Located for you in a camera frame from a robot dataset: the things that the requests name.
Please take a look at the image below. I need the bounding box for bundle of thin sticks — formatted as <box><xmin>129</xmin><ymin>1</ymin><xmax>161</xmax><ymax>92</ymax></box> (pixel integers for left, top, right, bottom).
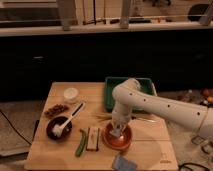
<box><xmin>93</xmin><ymin>114</ymin><xmax>156</xmax><ymax>123</ymax></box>

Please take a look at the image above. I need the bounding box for blue sponge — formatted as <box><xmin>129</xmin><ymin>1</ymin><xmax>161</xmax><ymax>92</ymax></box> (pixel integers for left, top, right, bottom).
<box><xmin>112</xmin><ymin>155</ymin><xmax>137</xmax><ymax>171</ymax></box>

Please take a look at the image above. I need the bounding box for small blue-white towel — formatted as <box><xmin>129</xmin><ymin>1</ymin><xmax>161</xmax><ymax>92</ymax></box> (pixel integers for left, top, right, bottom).
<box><xmin>110</xmin><ymin>130</ymin><xmax>121</xmax><ymax>138</ymax></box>

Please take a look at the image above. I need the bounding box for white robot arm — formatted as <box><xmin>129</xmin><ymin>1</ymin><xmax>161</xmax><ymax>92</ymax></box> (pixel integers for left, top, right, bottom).
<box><xmin>111</xmin><ymin>78</ymin><xmax>213</xmax><ymax>142</ymax></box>

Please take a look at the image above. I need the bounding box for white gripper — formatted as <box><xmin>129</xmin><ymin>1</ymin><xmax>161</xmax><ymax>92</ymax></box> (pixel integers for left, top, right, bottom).
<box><xmin>111</xmin><ymin>112</ymin><xmax>131</xmax><ymax>134</ymax></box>

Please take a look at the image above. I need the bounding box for green plastic tray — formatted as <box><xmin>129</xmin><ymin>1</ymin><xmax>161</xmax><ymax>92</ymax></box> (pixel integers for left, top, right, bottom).
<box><xmin>104</xmin><ymin>77</ymin><xmax>157</xmax><ymax>112</ymax></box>

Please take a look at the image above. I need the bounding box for dark brown bowl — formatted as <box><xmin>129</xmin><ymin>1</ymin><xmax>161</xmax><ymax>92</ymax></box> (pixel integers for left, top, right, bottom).
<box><xmin>46</xmin><ymin>116</ymin><xmax>72</xmax><ymax>141</ymax></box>

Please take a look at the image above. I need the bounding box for green cucumber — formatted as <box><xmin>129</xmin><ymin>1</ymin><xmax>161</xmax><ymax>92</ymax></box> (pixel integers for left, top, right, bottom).
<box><xmin>75</xmin><ymin>129</ymin><xmax>87</xmax><ymax>157</ymax></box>

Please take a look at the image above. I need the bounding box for wooden block with dark base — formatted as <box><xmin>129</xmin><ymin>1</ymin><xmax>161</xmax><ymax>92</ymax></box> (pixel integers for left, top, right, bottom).
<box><xmin>86</xmin><ymin>126</ymin><xmax>99</xmax><ymax>151</ymax></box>

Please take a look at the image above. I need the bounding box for black cable on floor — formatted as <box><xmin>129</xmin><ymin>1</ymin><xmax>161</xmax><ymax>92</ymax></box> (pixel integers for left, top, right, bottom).
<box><xmin>0</xmin><ymin>109</ymin><xmax>34</xmax><ymax>146</ymax></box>

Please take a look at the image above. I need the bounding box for red bowl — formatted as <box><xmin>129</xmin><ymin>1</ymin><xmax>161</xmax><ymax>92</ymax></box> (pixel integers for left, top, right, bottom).
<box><xmin>101</xmin><ymin>123</ymin><xmax>133</xmax><ymax>151</ymax></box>

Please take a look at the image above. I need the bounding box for wooden cutting board table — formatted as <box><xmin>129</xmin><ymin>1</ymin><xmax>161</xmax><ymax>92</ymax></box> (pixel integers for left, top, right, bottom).
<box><xmin>25</xmin><ymin>82</ymin><xmax>178</xmax><ymax>171</ymax></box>

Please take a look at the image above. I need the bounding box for small white cup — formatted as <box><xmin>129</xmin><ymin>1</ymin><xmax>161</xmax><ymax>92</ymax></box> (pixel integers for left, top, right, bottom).
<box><xmin>63</xmin><ymin>88</ymin><xmax>79</xmax><ymax>103</ymax></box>

